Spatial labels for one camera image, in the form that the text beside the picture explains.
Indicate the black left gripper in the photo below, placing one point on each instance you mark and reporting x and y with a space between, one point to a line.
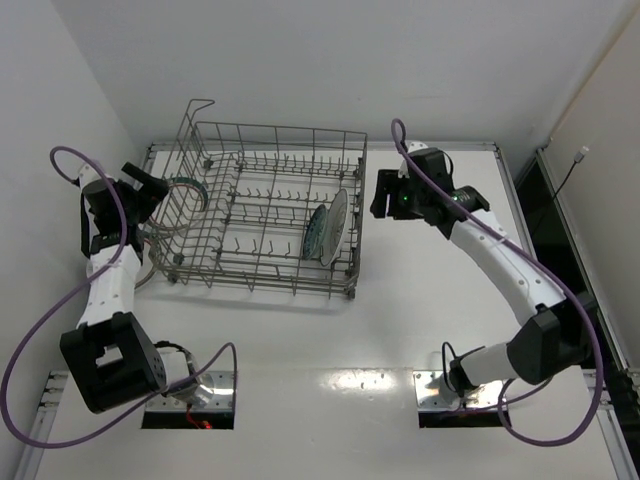
148 185

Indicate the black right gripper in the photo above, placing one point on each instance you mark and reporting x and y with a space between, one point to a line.
388 195

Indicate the green red rimmed plate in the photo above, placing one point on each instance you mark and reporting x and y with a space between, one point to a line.
148 266
186 194

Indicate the white plate with grey pattern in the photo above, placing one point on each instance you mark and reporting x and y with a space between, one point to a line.
336 228

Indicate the teal blue patterned plate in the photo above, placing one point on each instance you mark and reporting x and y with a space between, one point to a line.
314 233

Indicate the grey wire dish rack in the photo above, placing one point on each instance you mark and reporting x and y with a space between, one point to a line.
264 183

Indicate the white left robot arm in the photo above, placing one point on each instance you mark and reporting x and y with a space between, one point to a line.
111 358

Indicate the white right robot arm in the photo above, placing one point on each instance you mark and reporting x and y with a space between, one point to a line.
552 335

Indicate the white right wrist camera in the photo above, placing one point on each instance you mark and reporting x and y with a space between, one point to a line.
417 148

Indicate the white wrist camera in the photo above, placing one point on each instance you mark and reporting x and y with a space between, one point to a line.
417 148
86 175

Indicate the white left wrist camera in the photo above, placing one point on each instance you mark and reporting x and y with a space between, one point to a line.
86 175

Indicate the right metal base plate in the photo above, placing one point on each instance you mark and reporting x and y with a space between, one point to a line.
433 396

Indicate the metal base plate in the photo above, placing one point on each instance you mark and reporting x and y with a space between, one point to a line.
211 392
433 396

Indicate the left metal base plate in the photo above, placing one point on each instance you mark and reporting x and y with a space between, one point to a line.
211 392

